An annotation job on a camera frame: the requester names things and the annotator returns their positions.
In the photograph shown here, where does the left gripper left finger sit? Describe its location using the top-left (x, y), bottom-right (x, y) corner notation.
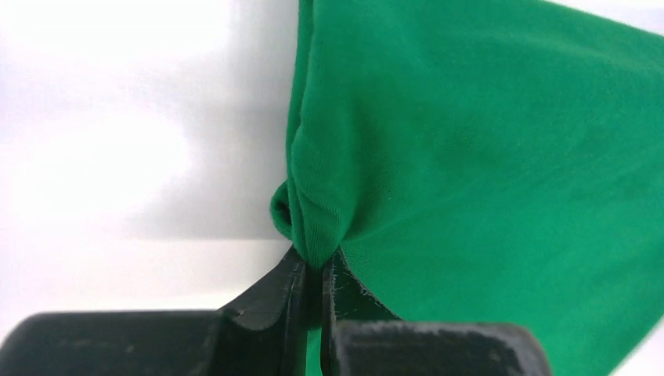
top-left (1, 250), bottom-right (307, 375)

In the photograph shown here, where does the green t shirt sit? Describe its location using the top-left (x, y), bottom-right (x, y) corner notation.
top-left (271, 1), bottom-right (663, 375)

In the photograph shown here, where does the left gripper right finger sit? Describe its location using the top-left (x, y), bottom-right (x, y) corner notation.
top-left (319, 250), bottom-right (552, 376)

